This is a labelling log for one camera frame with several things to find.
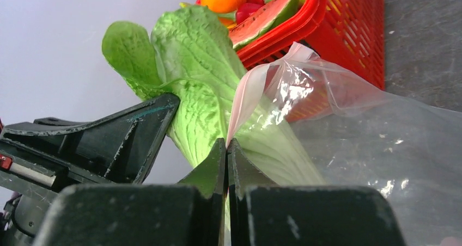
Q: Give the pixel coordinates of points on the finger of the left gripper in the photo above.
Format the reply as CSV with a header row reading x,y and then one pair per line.
x,y
119,148

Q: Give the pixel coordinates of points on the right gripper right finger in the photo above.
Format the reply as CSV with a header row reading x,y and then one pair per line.
x,y
262,213

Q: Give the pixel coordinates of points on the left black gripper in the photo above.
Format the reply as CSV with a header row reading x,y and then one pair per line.
x,y
36,212

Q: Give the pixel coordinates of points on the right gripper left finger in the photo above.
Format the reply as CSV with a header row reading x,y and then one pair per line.
x,y
190,212

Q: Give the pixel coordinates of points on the clear zip top bag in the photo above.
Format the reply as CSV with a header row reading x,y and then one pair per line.
x,y
303,120

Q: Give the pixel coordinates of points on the toy napa cabbage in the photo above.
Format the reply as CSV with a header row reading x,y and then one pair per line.
x,y
189,53

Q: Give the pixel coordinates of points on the red plastic basket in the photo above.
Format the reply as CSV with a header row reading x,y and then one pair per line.
x,y
328,58

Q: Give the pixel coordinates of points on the toy watermelon slice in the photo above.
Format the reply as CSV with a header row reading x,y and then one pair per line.
x,y
262,21

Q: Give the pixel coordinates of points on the red toy chili pepper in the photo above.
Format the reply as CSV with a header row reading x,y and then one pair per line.
x,y
248,8

